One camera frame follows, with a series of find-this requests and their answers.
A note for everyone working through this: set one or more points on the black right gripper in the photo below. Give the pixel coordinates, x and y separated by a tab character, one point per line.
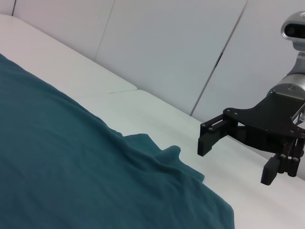
269	119

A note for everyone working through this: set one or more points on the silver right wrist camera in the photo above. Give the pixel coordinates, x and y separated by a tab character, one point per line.
294	28

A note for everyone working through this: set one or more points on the dark teal shirt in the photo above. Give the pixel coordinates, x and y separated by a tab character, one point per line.
71	155

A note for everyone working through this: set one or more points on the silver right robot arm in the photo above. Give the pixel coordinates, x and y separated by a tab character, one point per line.
291	83

